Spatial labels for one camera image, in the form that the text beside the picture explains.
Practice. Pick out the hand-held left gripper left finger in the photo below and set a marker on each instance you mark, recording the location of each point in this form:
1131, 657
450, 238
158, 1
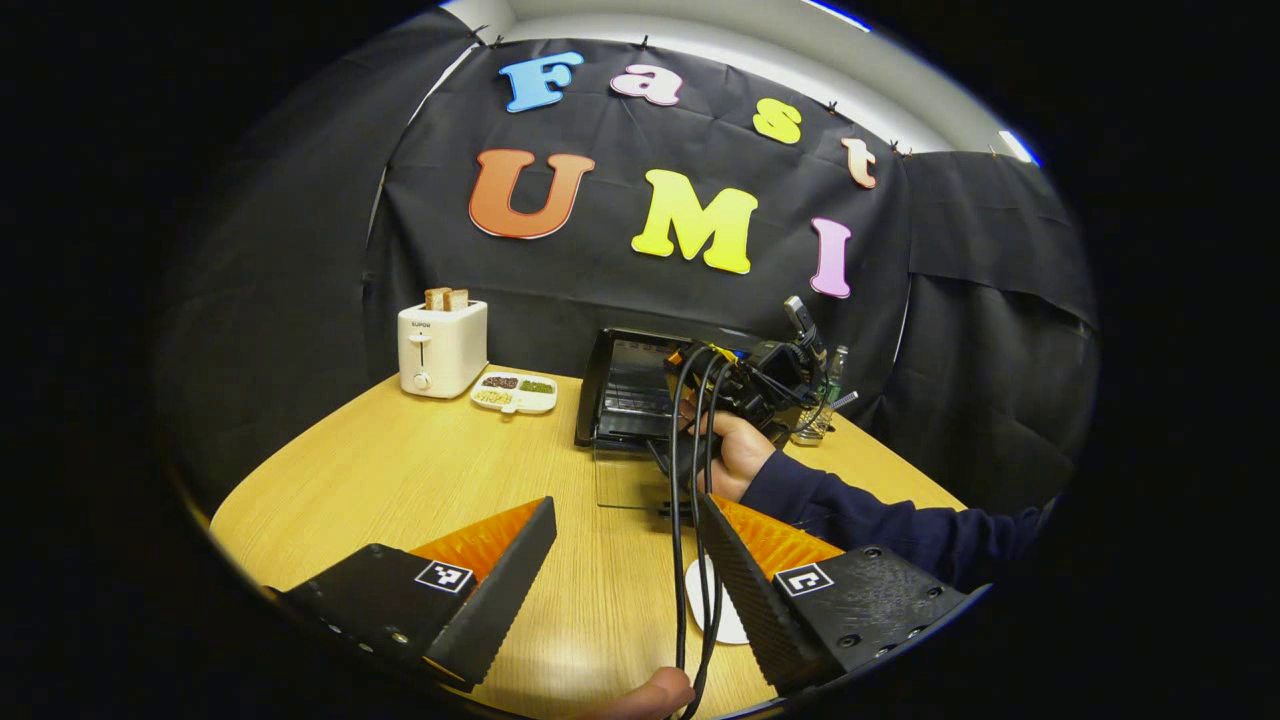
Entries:
505, 590

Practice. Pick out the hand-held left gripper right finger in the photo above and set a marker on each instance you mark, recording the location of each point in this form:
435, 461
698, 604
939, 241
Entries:
750, 590

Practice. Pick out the black electric oven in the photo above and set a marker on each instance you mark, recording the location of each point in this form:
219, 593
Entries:
630, 390

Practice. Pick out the white square plate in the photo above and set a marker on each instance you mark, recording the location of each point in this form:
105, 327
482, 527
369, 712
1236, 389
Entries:
697, 600

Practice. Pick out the clear bottle green label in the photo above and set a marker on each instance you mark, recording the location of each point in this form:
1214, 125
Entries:
838, 370

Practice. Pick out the silver utensil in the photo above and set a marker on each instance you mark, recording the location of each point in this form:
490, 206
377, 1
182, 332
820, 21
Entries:
845, 400

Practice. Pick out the black backdrop cloth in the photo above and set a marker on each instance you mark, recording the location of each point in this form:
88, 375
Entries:
600, 300

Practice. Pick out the white divided dish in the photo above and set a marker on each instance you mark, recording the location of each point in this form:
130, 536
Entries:
512, 393

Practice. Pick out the white toaster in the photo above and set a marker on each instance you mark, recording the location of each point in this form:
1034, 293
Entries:
445, 350

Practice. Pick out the brown toast slice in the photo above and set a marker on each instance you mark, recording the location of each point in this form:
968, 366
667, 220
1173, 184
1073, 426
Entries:
436, 299
457, 300

